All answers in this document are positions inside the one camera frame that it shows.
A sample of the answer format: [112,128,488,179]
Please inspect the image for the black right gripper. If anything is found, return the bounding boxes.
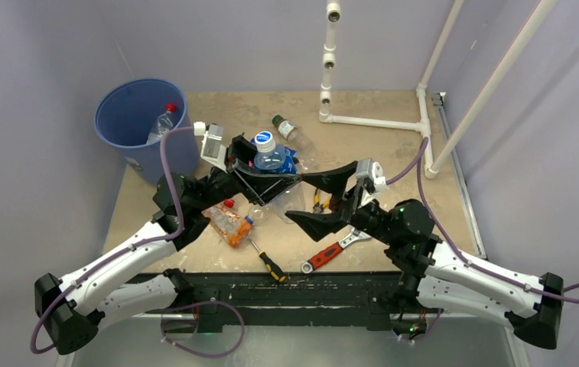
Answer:
[285,161,396,245]

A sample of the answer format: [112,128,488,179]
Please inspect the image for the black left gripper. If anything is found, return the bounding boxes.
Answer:
[193,136,301,213]

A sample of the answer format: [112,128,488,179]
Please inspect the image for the blue label bottle back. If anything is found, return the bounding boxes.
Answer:
[252,131,298,174]

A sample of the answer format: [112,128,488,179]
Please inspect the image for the blue label bottle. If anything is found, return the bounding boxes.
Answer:
[247,184,305,225]
[252,131,298,174]

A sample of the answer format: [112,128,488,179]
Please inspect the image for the green cap clear bottle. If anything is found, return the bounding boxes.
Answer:
[272,115,314,149]

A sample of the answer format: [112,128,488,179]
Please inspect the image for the nongfu spring red bottle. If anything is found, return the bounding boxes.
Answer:
[146,103,177,144]

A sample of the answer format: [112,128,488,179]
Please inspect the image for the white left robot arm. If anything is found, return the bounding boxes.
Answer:
[34,136,298,355]

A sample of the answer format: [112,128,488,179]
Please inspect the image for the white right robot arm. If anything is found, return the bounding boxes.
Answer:
[287,159,564,349]

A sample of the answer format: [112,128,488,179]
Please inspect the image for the blue plastic bin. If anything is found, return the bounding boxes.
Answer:
[94,78,192,184]

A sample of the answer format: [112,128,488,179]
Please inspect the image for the blue label bottle centre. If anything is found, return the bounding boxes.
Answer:
[247,184,305,225]

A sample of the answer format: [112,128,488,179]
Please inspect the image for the crushed orange label bottle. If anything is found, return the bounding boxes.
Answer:
[202,202,254,248]

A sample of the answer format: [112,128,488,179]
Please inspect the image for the yellow black screwdriver front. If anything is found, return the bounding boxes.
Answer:
[249,239,287,283]

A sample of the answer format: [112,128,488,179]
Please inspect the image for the yellow handled pliers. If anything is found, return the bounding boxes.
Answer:
[312,188,331,214]

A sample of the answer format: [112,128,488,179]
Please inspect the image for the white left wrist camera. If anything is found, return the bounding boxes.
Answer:
[194,122,227,172]

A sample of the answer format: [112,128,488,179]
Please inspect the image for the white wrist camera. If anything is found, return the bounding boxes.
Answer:
[355,158,387,194]
[194,122,227,172]

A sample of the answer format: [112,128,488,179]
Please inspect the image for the red handled adjustable wrench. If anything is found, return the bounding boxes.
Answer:
[301,229,371,274]

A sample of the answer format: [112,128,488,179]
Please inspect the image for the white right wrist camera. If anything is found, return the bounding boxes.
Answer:
[355,158,387,194]

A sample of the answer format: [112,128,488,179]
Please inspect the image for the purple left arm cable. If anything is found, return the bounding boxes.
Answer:
[30,126,199,355]

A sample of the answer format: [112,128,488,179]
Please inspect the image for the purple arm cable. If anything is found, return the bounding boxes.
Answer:
[30,126,199,355]
[385,136,579,307]

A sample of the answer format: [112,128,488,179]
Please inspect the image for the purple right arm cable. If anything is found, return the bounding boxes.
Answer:
[385,136,579,307]

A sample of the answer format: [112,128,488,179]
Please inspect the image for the white pvc pipe frame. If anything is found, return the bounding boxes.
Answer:
[317,0,558,180]

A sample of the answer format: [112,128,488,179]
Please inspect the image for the black table front rail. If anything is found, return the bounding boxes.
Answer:
[132,272,422,333]

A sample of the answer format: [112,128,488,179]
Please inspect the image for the aluminium side rail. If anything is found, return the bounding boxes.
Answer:
[431,93,488,260]

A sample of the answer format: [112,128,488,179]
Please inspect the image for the purple cable loop below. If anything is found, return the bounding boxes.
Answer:
[159,298,247,359]

